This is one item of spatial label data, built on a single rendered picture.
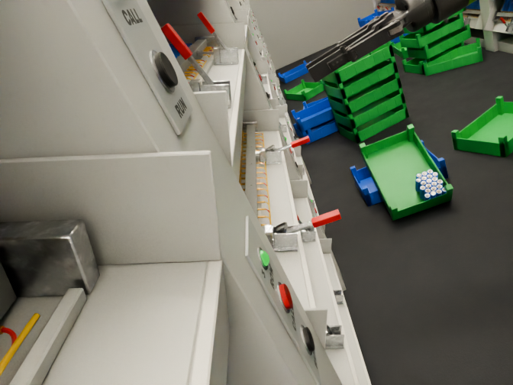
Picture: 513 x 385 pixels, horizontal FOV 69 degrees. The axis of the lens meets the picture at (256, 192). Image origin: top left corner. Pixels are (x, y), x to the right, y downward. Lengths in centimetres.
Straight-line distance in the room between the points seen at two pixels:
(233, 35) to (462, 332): 84
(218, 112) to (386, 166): 126
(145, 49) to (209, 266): 10
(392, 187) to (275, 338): 124
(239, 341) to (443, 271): 99
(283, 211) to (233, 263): 37
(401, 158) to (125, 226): 137
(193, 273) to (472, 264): 105
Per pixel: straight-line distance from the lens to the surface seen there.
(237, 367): 22
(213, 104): 23
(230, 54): 65
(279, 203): 56
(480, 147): 161
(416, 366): 99
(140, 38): 18
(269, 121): 87
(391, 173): 145
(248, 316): 19
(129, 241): 16
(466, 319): 105
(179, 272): 16
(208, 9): 83
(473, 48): 273
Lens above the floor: 82
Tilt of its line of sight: 26 degrees down
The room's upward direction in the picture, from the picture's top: 26 degrees counter-clockwise
